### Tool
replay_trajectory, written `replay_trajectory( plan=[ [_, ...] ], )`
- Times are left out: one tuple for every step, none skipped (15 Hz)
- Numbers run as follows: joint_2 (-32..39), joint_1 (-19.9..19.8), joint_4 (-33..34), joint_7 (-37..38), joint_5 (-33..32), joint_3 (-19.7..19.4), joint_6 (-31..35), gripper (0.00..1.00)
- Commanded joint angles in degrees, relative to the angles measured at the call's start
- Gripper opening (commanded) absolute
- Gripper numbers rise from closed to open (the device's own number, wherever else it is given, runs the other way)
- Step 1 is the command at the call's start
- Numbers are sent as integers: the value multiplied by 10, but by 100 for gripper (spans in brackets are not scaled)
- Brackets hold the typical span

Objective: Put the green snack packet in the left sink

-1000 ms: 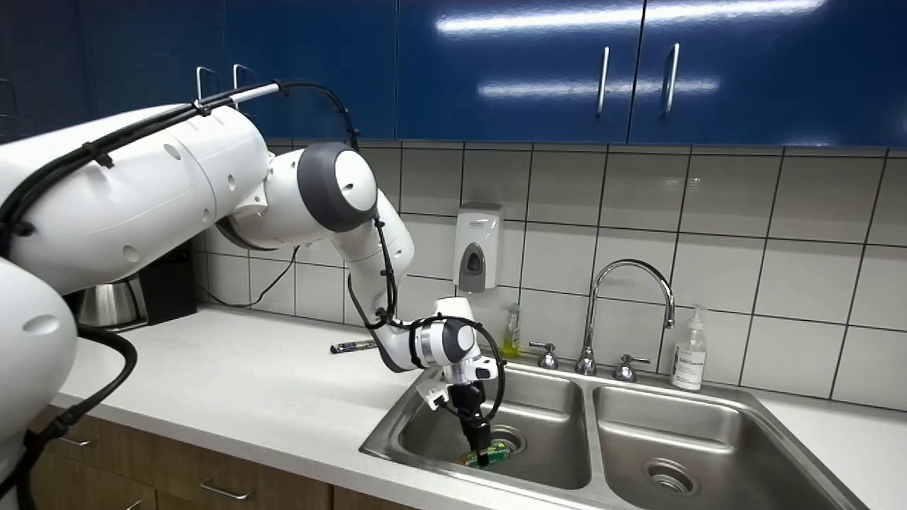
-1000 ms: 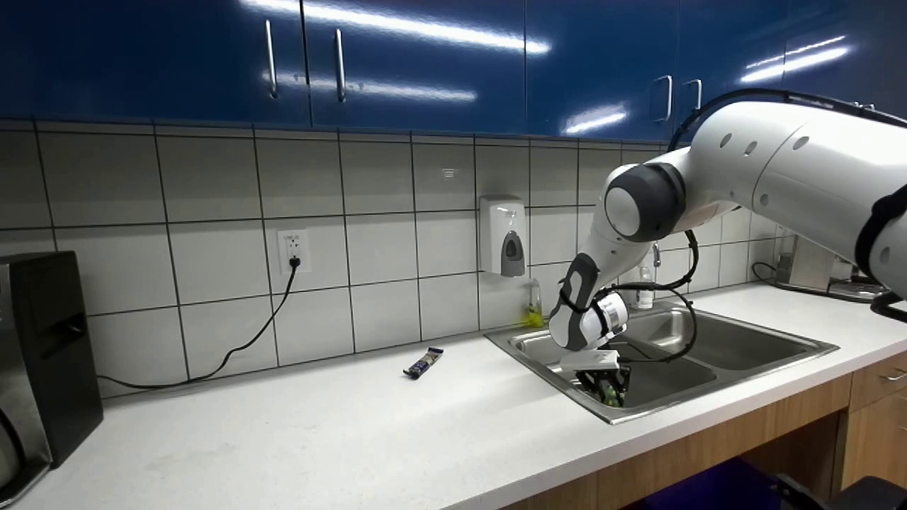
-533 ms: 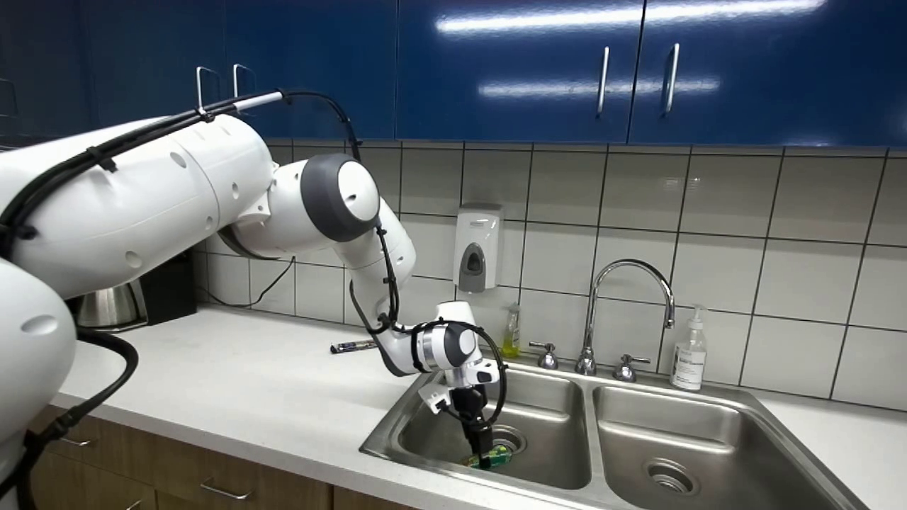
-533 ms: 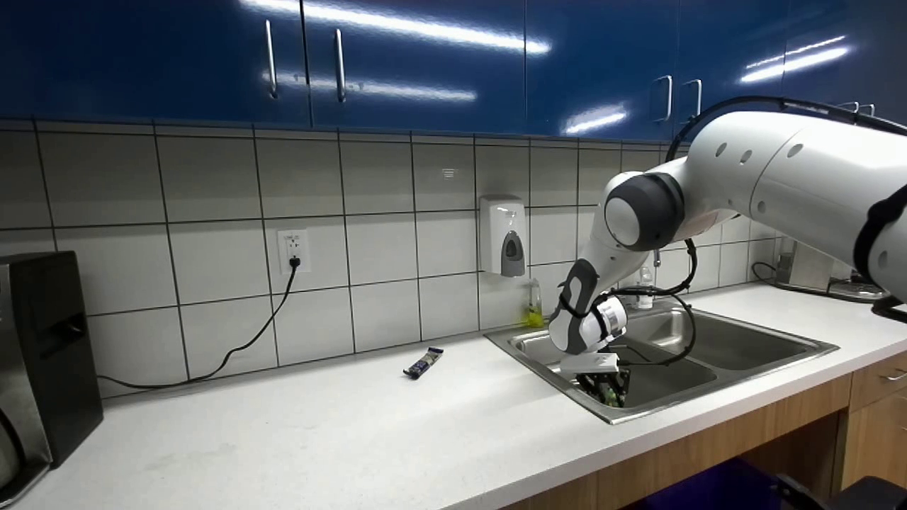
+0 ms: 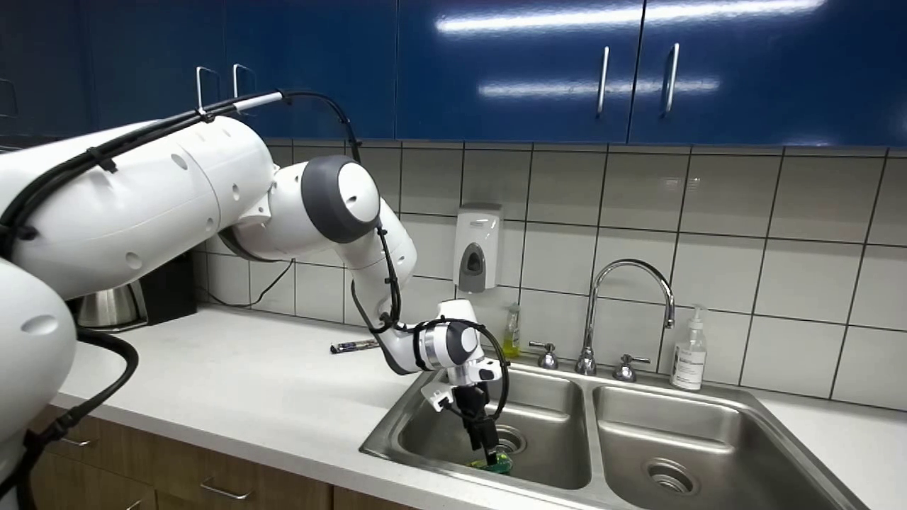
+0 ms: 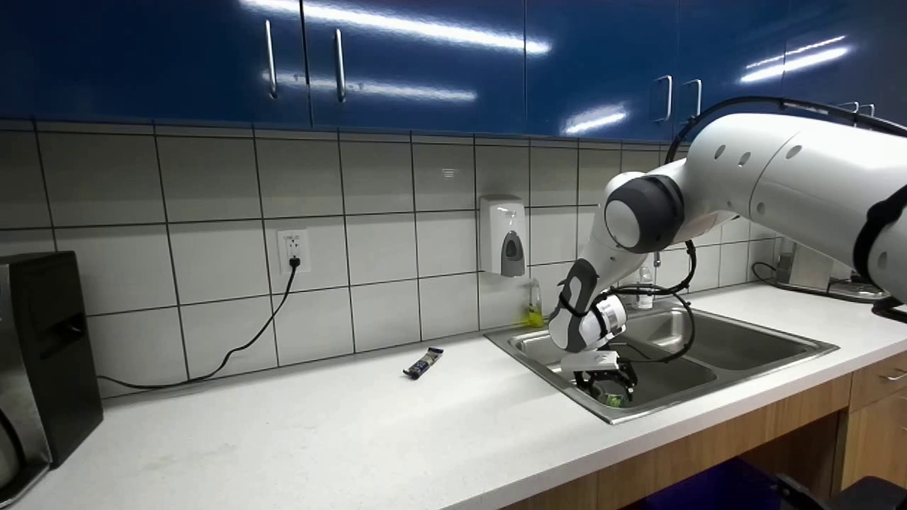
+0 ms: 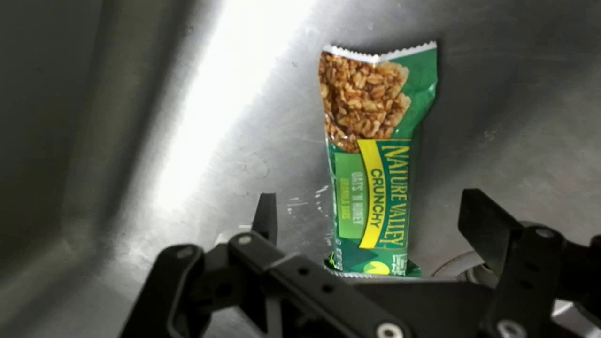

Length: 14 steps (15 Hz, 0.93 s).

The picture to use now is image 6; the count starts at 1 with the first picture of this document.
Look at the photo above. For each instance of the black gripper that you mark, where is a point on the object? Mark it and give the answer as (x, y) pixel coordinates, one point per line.
(604, 379)

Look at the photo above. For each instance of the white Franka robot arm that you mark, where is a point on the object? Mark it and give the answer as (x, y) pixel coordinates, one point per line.
(794, 189)

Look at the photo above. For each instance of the stainless steel double sink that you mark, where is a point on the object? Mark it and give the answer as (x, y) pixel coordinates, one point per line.
(737, 343)

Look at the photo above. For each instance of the black snack packet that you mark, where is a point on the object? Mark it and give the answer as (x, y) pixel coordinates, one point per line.
(424, 365)

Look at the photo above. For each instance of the green dish soap bottle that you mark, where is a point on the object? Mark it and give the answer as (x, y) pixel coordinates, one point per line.
(533, 312)

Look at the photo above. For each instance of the blue bin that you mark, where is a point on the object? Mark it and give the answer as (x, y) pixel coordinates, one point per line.
(709, 486)

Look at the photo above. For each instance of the black chair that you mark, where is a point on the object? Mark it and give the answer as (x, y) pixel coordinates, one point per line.
(852, 498)

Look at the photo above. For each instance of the wooden base cabinet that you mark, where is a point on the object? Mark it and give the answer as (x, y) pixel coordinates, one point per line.
(873, 426)

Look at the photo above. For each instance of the black coffee machine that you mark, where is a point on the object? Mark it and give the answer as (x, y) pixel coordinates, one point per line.
(52, 359)

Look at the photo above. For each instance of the white wall soap dispenser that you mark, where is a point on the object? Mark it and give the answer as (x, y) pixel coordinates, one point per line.
(502, 237)

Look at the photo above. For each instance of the white wall outlet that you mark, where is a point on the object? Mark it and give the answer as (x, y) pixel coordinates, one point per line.
(292, 247)

